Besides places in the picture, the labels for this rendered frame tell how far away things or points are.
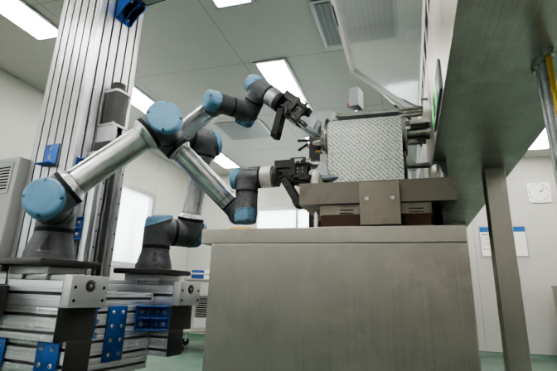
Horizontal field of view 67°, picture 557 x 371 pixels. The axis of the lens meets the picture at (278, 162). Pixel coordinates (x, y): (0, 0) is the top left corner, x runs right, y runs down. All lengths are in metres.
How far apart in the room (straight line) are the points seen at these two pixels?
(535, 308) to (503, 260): 5.60
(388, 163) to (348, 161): 0.12
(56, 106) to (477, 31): 1.63
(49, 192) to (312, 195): 0.74
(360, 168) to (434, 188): 0.31
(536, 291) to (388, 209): 6.02
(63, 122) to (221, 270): 1.03
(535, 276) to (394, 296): 6.07
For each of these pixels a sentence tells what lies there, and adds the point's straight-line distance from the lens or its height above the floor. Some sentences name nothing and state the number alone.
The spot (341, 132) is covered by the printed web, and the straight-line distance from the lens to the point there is 1.40.
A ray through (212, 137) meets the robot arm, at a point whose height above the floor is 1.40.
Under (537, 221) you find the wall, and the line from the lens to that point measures 7.17.
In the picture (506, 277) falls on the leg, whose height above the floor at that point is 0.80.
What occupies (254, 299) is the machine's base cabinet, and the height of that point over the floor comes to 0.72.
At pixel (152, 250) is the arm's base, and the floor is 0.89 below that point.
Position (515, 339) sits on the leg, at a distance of 1.46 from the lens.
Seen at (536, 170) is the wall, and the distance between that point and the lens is 7.35.
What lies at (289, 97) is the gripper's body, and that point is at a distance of 1.53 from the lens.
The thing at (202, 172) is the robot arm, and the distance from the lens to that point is 1.52.
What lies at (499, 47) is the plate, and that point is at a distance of 0.82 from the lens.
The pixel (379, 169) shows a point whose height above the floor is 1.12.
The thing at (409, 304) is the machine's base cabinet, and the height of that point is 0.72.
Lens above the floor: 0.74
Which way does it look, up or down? 17 degrees up
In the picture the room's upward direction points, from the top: 2 degrees clockwise
